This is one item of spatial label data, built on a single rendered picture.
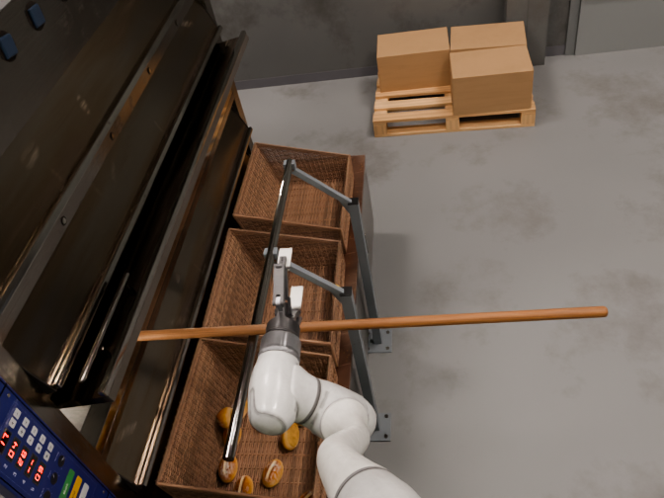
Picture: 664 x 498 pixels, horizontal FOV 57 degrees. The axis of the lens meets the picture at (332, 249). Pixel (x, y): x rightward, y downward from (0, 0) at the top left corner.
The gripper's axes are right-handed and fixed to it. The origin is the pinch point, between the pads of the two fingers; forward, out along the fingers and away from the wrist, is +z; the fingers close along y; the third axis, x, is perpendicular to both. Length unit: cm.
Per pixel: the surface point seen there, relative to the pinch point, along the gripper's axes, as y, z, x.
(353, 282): 91, 78, 0
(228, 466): 85, -9, -39
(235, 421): 31.6, -21.9, -19.0
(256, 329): 28.6, 5.3, -16.9
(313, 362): 79, 29, -11
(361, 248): 79, 86, 5
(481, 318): 29, 6, 46
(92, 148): -24, 25, -50
